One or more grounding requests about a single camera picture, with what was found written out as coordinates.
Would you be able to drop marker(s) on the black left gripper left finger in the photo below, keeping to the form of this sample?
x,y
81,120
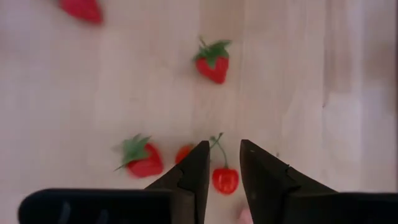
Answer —
x,y
186,186

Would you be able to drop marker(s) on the red cherry with stem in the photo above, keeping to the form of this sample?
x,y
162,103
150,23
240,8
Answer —
x,y
225,182

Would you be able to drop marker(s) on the red plastic strawberry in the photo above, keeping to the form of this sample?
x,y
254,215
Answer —
x,y
214,70
82,11
146,165

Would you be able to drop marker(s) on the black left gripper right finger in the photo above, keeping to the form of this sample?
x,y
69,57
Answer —
x,y
273,193

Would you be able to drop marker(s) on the small red cherry tomato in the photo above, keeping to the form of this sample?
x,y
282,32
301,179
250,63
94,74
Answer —
x,y
183,154

